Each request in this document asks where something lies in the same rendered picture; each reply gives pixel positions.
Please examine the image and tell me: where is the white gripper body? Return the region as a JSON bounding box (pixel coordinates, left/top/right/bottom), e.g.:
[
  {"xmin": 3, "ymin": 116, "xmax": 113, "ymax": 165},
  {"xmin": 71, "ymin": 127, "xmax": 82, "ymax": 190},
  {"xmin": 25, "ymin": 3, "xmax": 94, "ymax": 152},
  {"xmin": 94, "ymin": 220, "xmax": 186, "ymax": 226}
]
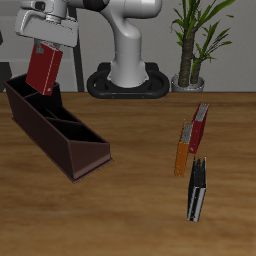
[{"xmin": 14, "ymin": 9, "xmax": 80, "ymax": 48}]

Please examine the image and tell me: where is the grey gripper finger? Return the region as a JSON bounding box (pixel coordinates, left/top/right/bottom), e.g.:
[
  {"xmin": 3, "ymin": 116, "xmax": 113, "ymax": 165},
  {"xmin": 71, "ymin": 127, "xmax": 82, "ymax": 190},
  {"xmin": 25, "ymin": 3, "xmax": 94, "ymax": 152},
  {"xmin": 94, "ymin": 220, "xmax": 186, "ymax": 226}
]
[{"xmin": 34, "ymin": 38, "xmax": 45, "ymax": 55}]

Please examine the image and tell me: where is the red book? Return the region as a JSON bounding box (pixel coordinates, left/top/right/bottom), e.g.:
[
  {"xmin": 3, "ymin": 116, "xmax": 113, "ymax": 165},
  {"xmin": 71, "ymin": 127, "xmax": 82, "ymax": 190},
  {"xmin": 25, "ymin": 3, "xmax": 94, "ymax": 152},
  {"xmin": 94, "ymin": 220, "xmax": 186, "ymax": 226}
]
[
  {"xmin": 188, "ymin": 102, "xmax": 210, "ymax": 155},
  {"xmin": 25, "ymin": 41, "xmax": 64, "ymax": 97}
]

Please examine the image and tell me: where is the dark brown desk caddy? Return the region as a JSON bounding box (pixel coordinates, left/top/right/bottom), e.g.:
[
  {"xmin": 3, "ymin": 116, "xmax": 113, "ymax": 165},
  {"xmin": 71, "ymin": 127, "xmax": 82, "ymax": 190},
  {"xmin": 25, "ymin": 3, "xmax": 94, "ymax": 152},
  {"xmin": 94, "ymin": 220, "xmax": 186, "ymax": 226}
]
[{"xmin": 3, "ymin": 74, "xmax": 114, "ymax": 184}]

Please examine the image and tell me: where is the orange book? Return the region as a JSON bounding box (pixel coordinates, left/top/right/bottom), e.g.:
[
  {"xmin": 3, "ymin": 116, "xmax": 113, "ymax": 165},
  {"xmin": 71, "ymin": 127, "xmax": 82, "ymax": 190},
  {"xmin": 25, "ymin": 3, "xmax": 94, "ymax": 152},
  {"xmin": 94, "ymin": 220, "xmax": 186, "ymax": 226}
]
[{"xmin": 173, "ymin": 119, "xmax": 195, "ymax": 178}]

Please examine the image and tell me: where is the black book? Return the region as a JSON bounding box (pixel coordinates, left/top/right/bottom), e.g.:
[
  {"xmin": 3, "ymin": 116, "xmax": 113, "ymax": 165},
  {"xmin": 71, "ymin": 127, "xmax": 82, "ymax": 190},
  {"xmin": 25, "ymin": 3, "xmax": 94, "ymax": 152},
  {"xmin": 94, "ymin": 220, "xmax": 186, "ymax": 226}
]
[{"xmin": 186, "ymin": 156, "xmax": 208, "ymax": 223}]

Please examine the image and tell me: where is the green pot plant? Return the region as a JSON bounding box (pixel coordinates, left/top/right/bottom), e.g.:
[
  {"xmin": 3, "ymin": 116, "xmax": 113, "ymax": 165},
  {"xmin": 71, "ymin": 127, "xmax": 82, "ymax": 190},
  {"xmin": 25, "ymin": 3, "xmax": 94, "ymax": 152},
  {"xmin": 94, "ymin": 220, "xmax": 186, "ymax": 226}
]
[{"xmin": 169, "ymin": 0, "xmax": 236, "ymax": 93}]

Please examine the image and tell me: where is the black slanted post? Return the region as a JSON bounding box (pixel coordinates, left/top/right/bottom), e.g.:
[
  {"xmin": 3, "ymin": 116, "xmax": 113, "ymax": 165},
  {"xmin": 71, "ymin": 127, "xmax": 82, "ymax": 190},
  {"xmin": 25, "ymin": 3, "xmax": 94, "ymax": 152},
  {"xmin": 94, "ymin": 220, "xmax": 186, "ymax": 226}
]
[{"xmin": 68, "ymin": 6, "xmax": 85, "ymax": 93}]

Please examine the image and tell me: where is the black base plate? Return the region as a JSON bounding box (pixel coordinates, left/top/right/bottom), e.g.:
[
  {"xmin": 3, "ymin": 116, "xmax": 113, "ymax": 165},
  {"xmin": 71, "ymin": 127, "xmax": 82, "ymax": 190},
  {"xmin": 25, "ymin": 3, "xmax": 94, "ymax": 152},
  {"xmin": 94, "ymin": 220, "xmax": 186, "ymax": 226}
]
[{"xmin": 86, "ymin": 62, "xmax": 171, "ymax": 100}]

